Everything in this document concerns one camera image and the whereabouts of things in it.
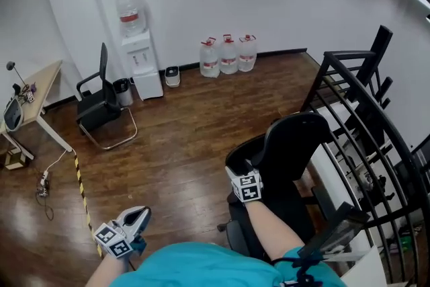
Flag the black cantilever chair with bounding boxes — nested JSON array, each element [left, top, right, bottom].
[[76, 42, 138, 151]]

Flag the white water dispenser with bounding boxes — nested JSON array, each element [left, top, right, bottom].
[[120, 29, 165, 101]]

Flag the clear water jug red cap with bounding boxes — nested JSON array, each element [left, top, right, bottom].
[[237, 34, 258, 73], [200, 37, 221, 79], [220, 34, 239, 75]]

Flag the black office chair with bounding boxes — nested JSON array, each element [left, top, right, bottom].
[[217, 112, 332, 263]]

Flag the white power strip grey cables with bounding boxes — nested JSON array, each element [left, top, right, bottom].
[[36, 149, 68, 221]]

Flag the black desk lamp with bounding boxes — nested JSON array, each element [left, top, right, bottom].
[[5, 60, 30, 91]]

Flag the large dispenser water bottle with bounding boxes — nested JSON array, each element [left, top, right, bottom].
[[116, 0, 147, 38]]

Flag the yellow-black hazard tape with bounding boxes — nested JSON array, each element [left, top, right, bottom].
[[73, 151, 103, 259]]

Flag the grey trash can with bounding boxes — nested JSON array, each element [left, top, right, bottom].
[[112, 77, 134, 108]]

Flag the beige desk white legs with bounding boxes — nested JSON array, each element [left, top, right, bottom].
[[0, 59, 73, 159]]

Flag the person's teal shirt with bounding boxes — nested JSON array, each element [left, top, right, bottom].
[[109, 241, 347, 287]]

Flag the person's left forearm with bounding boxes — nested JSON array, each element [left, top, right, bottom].
[[85, 253, 125, 287]]

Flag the small wooden box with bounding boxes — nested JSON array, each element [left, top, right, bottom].
[[5, 147, 28, 171]]

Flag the small white bin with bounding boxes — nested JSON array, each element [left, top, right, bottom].
[[164, 66, 181, 88]]

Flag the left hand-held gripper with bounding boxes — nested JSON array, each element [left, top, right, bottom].
[[93, 206, 151, 259]]

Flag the black stair railing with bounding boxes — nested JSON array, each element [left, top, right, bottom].
[[300, 25, 430, 287]]

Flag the person's right forearm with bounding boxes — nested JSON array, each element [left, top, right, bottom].
[[244, 200, 305, 263]]

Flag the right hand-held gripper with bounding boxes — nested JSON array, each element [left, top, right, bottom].
[[224, 159, 263, 203]]

